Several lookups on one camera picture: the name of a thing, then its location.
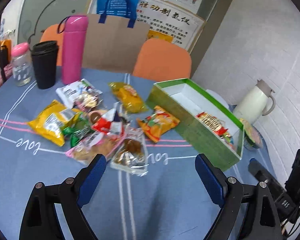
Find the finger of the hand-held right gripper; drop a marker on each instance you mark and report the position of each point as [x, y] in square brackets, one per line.
[260, 170]

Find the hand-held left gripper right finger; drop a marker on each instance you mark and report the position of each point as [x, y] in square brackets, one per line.
[211, 180]

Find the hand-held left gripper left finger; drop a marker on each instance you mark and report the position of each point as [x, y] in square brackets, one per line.
[92, 180]

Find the pink-edged clear snack packet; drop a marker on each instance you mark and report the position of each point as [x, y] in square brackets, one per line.
[92, 150]

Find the small colourful snack packet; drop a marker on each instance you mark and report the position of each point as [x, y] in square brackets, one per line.
[227, 138]

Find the clear packet of brown snacks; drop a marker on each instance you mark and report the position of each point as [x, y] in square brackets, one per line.
[130, 150]

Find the green cardboard box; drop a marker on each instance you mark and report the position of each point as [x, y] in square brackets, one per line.
[190, 135]

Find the green snack packet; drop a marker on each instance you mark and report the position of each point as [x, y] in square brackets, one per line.
[78, 130]

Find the red-orange crisp packet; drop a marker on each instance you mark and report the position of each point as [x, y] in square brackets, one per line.
[212, 123]

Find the red and white snack packet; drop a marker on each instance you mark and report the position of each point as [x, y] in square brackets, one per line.
[107, 125]

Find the brown jelly cup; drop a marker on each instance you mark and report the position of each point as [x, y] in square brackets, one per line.
[95, 117]

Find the large yellow snack packet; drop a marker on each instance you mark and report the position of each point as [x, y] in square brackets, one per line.
[47, 122]

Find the orange snack packet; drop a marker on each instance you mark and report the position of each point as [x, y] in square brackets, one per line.
[157, 125]

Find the clear packet of round cookies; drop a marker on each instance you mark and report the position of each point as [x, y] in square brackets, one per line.
[88, 101]

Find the instant noodle bowl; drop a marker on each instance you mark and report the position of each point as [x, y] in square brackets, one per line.
[252, 135]

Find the blue striped tablecloth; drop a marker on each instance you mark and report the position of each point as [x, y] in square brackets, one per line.
[152, 205]

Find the cream thermos jug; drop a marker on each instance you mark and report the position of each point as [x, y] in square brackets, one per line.
[250, 105]

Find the yellow cake packet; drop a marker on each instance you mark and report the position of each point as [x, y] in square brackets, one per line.
[130, 97]

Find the black cup with lid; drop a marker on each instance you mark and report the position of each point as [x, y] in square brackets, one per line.
[45, 67]

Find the pink thermos bottle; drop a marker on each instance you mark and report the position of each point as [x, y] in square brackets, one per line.
[73, 55]

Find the orange chair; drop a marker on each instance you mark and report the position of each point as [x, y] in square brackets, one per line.
[162, 60]
[52, 33]

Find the clear bottle with pink lid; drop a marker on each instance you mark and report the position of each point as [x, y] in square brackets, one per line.
[21, 70]

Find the brown paper bag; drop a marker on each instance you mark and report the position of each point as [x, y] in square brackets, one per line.
[110, 45]

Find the wall poster with black writing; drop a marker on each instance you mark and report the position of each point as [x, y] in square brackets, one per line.
[170, 17]

